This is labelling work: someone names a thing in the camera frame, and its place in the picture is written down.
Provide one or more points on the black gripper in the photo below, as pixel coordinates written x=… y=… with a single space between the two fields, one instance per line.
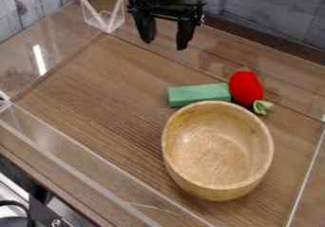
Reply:
x=183 y=11

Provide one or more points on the red plush strawberry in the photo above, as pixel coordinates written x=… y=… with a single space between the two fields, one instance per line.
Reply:
x=248 y=92

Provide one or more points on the green foam block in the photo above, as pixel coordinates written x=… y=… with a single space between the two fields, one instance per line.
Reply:
x=183 y=95

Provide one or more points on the wooden bowl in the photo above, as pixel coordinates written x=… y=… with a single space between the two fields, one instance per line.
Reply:
x=218 y=150

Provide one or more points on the clear acrylic tray enclosure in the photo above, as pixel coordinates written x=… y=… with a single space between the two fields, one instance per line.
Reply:
x=82 y=124

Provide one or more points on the black metal table bracket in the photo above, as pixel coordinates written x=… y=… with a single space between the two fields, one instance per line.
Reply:
x=43 y=216

